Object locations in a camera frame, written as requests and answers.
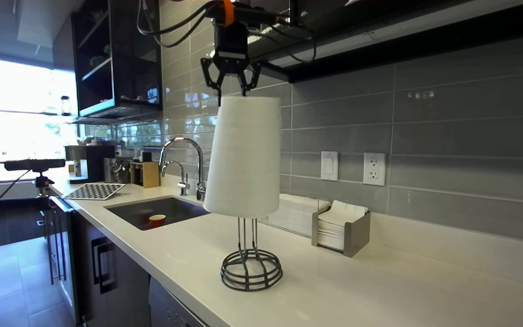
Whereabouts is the black wrist camera orange mount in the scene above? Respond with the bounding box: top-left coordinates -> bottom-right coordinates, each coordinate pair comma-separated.
208,0 -> 290,29

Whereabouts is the dark open shelf cabinet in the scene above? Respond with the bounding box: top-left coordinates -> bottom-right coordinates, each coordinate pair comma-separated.
70,0 -> 164,122

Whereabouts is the steel canister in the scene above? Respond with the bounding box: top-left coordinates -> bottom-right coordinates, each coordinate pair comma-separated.
103,156 -> 135,183

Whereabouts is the white wall switch plate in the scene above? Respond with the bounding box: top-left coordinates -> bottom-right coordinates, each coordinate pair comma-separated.
320,149 -> 342,182

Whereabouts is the small chrome tap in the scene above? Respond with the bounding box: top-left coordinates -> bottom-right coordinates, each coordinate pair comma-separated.
173,158 -> 193,198

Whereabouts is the dark lower cabinet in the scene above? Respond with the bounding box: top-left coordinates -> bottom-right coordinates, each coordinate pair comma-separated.
48,196 -> 215,327

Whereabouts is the metal wire paper towel holder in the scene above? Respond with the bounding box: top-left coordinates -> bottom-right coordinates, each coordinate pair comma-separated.
219,214 -> 286,294

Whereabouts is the bright window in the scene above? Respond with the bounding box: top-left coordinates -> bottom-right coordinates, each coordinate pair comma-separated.
0,53 -> 81,185

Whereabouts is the metal napkin holder with napkins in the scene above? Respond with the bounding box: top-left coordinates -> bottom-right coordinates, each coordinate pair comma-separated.
311,198 -> 373,260

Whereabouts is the black cabinet pull handle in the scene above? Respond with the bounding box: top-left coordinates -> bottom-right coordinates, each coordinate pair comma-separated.
90,236 -> 119,296

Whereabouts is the perforated dish drying mat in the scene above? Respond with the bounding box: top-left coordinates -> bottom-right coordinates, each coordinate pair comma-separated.
64,182 -> 128,203

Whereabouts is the black camera on tripod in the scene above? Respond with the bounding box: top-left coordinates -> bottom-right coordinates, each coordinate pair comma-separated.
3,158 -> 70,287

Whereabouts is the dark upper wall cabinet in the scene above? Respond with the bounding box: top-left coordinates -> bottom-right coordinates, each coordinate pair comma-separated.
261,0 -> 523,85

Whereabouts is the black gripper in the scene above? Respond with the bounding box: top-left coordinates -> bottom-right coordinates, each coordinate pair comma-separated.
199,22 -> 264,98

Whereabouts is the white duplex wall outlet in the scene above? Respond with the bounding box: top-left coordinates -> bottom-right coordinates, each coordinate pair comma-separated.
362,151 -> 389,187

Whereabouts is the clear acrylic folded towel dispenser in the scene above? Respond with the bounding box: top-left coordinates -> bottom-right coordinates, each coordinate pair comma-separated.
277,191 -> 333,238

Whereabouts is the tall chrome sink faucet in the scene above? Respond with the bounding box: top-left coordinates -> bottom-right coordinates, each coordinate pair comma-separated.
157,136 -> 212,203

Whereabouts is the orange item in sink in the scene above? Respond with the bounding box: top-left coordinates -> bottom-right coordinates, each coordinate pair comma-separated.
148,212 -> 170,229

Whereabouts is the wooden knife block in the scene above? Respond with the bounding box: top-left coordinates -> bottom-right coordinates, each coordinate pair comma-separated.
130,160 -> 164,189

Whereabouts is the black coffee machine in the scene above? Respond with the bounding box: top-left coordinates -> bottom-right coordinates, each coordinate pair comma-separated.
64,142 -> 119,183

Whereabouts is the dark undermount sink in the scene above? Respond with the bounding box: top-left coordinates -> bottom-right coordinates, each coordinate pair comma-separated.
104,194 -> 213,232

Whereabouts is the white paper towel roll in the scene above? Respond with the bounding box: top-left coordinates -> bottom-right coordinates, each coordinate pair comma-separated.
202,93 -> 284,220

